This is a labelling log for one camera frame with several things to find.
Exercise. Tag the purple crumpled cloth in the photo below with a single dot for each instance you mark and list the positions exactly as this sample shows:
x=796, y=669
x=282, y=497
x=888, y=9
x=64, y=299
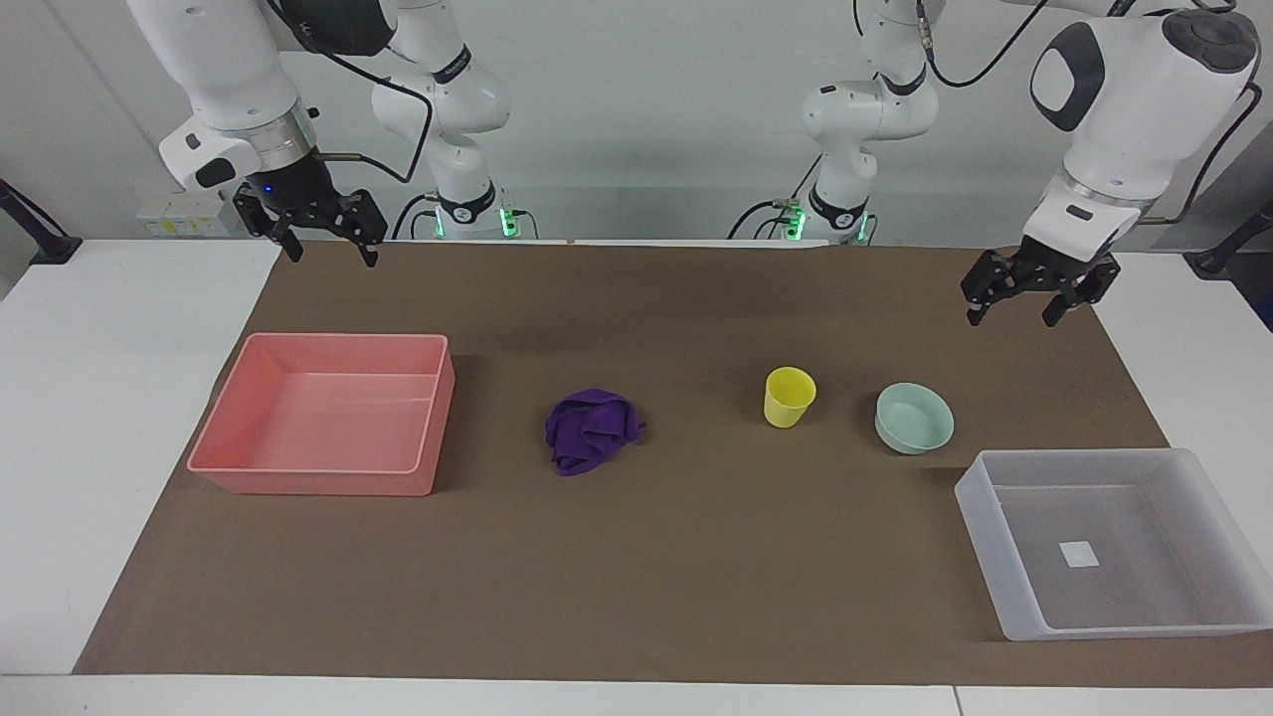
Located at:
x=592, y=430

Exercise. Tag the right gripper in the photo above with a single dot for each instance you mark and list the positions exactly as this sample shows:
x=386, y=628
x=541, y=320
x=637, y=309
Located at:
x=293, y=194

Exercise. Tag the pink plastic bin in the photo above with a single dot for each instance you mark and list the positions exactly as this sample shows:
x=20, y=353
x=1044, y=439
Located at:
x=328, y=413

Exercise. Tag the black stand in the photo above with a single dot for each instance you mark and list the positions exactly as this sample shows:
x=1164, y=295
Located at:
x=1228, y=244
x=40, y=237

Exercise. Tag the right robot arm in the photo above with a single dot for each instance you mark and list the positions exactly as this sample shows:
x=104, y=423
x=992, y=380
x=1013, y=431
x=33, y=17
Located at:
x=229, y=70

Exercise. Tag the yellow plastic cup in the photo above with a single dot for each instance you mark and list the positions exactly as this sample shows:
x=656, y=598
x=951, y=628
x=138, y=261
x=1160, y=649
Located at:
x=788, y=400

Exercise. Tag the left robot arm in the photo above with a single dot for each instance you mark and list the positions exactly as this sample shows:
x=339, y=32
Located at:
x=1134, y=109

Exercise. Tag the light green bowl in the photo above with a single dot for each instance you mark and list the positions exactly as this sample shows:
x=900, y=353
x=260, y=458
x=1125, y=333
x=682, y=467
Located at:
x=913, y=418

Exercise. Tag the white square sticker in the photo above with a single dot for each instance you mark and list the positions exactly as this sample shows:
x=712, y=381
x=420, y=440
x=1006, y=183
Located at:
x=1079, y=554

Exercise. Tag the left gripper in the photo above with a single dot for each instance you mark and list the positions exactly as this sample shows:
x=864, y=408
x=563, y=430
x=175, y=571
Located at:
x=1054, y=263

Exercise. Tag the translucent white plastic bin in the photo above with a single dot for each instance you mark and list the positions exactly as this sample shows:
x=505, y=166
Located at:
x=1114, y=542

